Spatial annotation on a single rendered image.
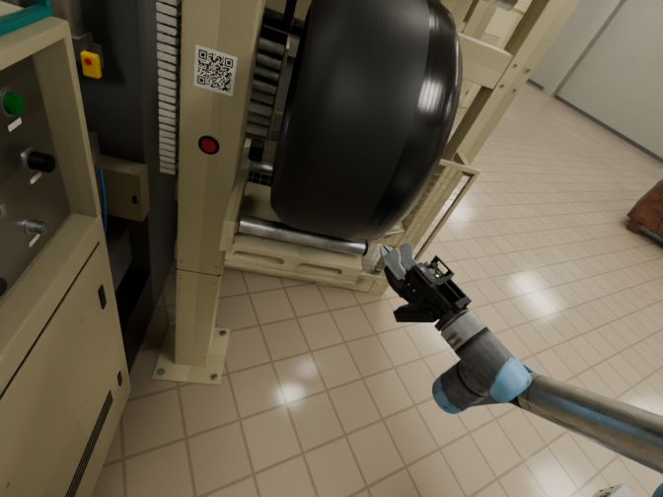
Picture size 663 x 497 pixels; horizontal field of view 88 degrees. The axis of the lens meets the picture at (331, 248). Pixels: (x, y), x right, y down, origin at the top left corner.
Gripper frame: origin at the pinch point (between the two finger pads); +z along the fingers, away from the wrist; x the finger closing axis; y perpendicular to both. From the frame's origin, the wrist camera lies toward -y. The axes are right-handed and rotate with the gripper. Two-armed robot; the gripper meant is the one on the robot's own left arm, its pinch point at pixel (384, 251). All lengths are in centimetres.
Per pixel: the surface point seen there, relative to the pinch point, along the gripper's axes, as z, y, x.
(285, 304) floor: 47, -107, -19
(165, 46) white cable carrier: 45, 23, 29
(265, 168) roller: 48.0, -12.5, 2.8
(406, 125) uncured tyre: 6.9, 26.8, 1.8
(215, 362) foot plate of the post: 32, -100, 26
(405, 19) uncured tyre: 19.2, 38.4, -2.9
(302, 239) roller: 18.0, -11.2, 8.1
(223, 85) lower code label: 38.2, 18.9, 20.5
